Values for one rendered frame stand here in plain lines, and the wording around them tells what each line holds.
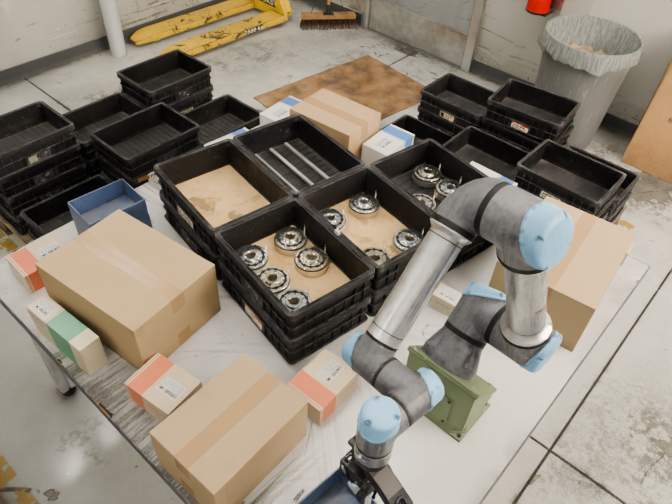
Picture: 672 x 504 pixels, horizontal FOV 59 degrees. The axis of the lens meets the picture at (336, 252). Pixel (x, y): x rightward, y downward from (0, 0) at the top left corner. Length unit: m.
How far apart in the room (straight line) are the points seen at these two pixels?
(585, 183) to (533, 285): 1.78
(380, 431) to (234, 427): 0.46
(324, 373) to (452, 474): 0.41
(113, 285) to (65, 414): 1.00
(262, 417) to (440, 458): 0.48
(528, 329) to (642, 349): 1.70
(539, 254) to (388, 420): 0.40
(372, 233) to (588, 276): 0.66
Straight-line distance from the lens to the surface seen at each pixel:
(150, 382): 1.65
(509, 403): 1.75
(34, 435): 2.61
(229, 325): 1.82
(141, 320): 1.61
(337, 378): 1.61
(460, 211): 1.16
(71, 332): 1.75
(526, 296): 1.27
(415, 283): 1.18
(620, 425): 2.75
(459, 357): 1.51
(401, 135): 2.46
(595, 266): 1.91
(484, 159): 3.15
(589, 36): 4.24
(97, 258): 1.81
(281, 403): 1.47
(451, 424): 1.62
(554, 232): 1.11
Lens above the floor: 2.12
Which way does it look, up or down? 44 degrees down
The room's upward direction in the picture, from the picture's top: 4 degrees clockwise
